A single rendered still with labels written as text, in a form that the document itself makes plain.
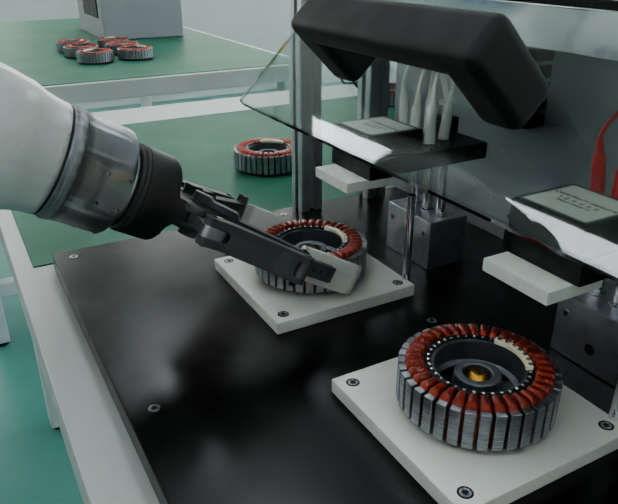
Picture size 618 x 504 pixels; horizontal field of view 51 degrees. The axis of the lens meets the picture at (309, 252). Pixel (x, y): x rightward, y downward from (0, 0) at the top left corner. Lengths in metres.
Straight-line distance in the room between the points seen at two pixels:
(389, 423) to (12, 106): 0.33
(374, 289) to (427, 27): 0.44
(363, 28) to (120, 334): 0.43
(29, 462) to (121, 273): 1.05
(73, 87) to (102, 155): 1.40
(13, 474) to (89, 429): 1.16
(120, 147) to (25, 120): 0.07
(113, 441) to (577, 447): 0.33
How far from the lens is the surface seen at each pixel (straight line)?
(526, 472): 0.45
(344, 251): 0.62
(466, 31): 0.20
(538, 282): 0.46
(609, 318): 0.55
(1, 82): 0.50
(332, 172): 0.64
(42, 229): 0.91
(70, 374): 0.61
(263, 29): 5.56
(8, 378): 2.02
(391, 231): 0.74
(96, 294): 0.68
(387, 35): 0.22
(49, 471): 1.68
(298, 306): 0.60
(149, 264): 0.73
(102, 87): 1.92
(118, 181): 0.51
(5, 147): 0.48
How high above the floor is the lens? 1.08
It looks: 25 degrees down
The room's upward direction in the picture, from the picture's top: straight up
